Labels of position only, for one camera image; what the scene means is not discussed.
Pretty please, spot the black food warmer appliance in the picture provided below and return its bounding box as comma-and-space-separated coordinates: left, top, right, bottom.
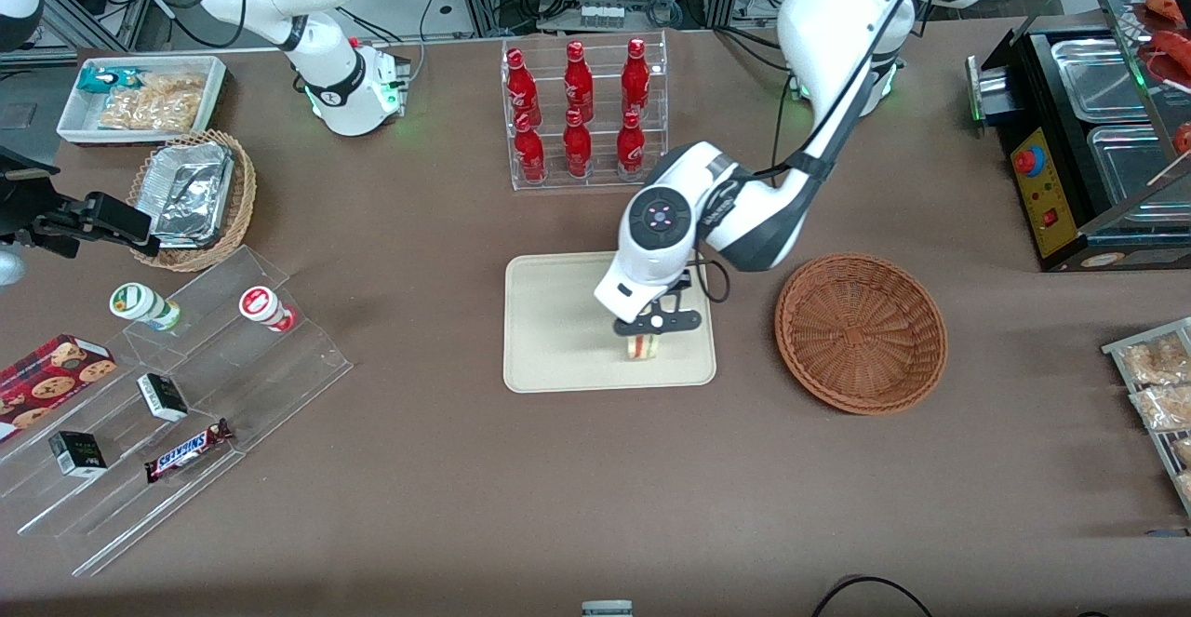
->
966, 0, 1191, 274

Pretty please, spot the clear acrylic bottle rack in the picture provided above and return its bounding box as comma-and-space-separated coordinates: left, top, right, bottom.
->
501, 30, 670, 193

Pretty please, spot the teal snack packet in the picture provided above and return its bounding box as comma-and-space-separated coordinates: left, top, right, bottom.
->
76, 65, 142, 96

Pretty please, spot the Snickers chocolate bar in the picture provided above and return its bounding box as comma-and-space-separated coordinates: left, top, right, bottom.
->
143, 418, 234, 485

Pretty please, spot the steel pan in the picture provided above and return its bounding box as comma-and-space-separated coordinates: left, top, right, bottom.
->
1086, 123, 1191, 227
1050, 36, 1153, 125

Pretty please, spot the clear bag of chips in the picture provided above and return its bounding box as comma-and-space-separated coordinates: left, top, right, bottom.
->
97, 72, 207, 132

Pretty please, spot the clear bag of pastry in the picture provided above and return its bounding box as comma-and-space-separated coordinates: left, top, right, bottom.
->
1129, 384, 1191, 434
1119, 332, 1191, 386

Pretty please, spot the grey wire snack tray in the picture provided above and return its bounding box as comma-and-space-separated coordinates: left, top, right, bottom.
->
1102, 316, 1191, 517

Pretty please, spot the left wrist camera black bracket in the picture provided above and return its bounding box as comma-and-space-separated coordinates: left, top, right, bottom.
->
611, 304, 703, 338

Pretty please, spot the white rectangular snack bin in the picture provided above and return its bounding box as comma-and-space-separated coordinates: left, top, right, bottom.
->
57, 55, 228, 147

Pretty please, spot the black cable loop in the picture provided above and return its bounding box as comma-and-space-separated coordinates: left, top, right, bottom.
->
810, 575, 935, 617

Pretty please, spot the light wicker basket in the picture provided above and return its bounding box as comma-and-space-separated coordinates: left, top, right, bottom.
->
127, 128, 258, 274

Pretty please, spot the aluminium foil tray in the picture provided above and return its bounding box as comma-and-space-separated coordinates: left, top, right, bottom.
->
148, 140, 236, 248

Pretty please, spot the beige rectangular serving tray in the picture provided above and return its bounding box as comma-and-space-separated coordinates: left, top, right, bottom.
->
503, 250, 717, 394

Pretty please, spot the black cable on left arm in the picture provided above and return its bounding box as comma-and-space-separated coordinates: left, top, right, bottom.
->
687, 0, 941, 305

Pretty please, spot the green lid white cup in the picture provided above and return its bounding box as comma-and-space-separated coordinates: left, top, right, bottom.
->
109, 282, 183, 333

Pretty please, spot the small black box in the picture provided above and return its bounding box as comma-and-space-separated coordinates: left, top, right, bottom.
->
136, 372, 190, 423
47, 430, 109, 479

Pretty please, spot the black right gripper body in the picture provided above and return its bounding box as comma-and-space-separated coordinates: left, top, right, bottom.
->
0, 147, 59, 260

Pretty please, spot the clear acrylic stepped stand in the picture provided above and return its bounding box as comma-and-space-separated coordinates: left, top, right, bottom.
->
0, 245, 355, 579

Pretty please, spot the round brown wicker basket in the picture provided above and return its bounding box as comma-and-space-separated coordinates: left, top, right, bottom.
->
774, 253, 949, 415

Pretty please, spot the red cookie box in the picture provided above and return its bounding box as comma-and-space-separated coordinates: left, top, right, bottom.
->
0, 334, 118, 443

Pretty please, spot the red lid white cup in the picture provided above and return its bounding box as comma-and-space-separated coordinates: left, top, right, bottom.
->
238, 286, 298, 334

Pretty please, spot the red cola bottle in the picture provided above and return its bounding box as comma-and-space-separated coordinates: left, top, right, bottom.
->
621, 37, 651, 118
505, 47, 542, 127
562, 108, 594, 180
514, 113, 547, 183
563, 40, 596, 122
615, 112, 648, 181

